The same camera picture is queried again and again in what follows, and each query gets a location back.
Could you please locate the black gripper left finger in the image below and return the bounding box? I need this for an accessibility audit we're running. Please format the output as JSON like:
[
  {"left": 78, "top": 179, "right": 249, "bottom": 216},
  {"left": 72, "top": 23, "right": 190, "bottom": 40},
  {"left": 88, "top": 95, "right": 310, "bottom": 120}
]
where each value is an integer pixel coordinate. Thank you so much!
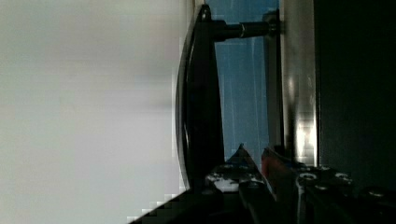
[{"left": 205, "top": 144, "right": 265, "bottom": 193}]

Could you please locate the red black gripper right finger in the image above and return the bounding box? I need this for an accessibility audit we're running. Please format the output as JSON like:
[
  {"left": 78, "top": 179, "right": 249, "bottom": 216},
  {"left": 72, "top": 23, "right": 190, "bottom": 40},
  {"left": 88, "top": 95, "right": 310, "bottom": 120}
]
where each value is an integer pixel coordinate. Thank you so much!
[{"left": 262, "top": 147, "right": 356, "bottom": 224}]

